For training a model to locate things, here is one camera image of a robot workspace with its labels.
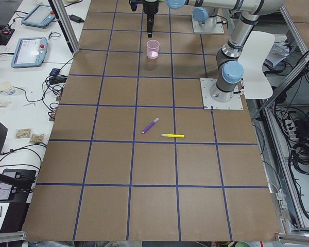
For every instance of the yellow-green highlighter pen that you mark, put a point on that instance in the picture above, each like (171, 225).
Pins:
(173, 135)

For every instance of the white plastic chair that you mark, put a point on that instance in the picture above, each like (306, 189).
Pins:
(255, 51)

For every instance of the snack bag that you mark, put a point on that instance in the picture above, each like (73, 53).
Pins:
(23, 133)
(37, 138)

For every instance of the black power adapter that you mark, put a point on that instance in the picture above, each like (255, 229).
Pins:
(76, 19)

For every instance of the purple marker pen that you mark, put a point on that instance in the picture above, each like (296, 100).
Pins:
(150, 125)

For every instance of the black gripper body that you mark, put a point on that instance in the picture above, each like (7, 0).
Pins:
(149, 7)

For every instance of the snack bag left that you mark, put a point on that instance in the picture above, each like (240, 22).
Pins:
(23, 133)

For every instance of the translucent pink plastic cup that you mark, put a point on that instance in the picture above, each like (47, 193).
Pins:
(153, 47)

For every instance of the white paper cup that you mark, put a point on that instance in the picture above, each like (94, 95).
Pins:
(7, 88)

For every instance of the far blue teach pendant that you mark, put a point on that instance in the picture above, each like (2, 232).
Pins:
(40, 16)

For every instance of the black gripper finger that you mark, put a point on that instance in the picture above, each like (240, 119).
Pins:
(149, 29)

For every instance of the snack bag right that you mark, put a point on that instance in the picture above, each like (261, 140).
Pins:
(37, 138)

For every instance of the black monitor stand base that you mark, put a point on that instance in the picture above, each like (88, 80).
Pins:
(16, 185)

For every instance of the aluminium frame post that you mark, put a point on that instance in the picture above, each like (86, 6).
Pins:
(62, 17)

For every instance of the blue teach pendant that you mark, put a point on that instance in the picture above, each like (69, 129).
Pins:
(29, 52)
(40, 16)

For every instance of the near blue teach pendant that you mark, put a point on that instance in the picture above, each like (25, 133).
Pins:
(29, 52)

